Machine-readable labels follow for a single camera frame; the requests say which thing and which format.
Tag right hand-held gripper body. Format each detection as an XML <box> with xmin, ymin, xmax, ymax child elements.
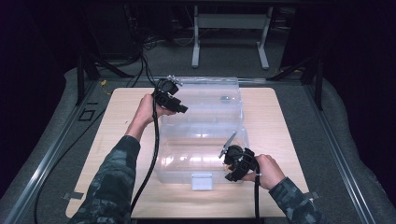
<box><xmin>223</xmin><ymin>144</ymin><xmax>260</xmax><ymax>183</ymax></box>

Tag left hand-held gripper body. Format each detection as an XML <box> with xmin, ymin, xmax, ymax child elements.
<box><xmin>151</xmin><ymin>77</ymin><xmax>190</xmax><ymax>115</ymax></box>

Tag clear plastic tiered storage box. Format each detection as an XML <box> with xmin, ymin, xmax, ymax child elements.
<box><xmin>154</xmin><ymin>76</ymin><xmax>250</xmax><ymax>191</ymax></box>

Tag person's left hand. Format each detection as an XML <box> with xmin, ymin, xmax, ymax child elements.
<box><xmin>133</xmin><ymin>92</ymin><xmax>176</xmax><ymax>129</ymax></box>

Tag person's right hand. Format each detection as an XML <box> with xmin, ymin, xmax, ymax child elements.
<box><xmin>242</xmin><ymin>154</ymin><xmax>286</xmax><ymax>191</ymax></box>

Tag grey metal stand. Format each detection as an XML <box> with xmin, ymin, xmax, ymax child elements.
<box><xmin>191</xmin><ymin>5</ymin><xmax>274</xmax><ymax>70</ymax></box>

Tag bundle of background cables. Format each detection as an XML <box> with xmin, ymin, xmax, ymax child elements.
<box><xmin>92</xmin><ymin>29</ymin><xmax>195</xmax><ymax>89</ymax></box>

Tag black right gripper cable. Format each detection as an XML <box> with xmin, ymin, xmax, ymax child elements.
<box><xmin>253</xmin><ymin>173</ymin><xmax>262</xmax><ymax>224</ymax></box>

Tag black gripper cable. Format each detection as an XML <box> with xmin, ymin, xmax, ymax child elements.
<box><xmin>253</xmin><ymin>173</ymin><xmax>262</xmax><ymax>224</ymax></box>
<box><xmin>129</xmin><ymin>92</ymin><xmax>161</xmax><ymax>217</ymax></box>

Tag yellow cable connector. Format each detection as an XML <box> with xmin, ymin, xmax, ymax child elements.
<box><xmin>99</xmin><ymin>79</ymin><xmax>112</xmax><ymax>95</ymax></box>

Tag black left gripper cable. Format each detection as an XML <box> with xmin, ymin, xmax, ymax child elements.
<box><xmin>129</xmin><ymin>92</ymin><xmax>161</xmax><ymax>217</ymax></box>

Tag black frame post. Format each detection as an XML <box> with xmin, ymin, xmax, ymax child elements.
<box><xmin>313</xmin><ymin>58</ymin><xmax>325</xmax><ymax>110</ymax></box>
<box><xmin>76</xmin><ymin>55</ymin><xmax>87</xmax><ymax>106</ymax></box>

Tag aluminium floor rail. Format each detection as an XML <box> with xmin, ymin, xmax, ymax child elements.
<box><xmin>5</xmin><ymin>80</ymin><xmax>106</xmax><ymax>224</ymax></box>
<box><xmin>304</xmin><ymin>84</ymin><xmax>376</xmax><ymax>224</ymax></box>

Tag black cable on floor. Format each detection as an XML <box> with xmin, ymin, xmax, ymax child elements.
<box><xmin>33</xmin><ymin>107</ymin><xmax>107</xmax><ymax>224</ymax></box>

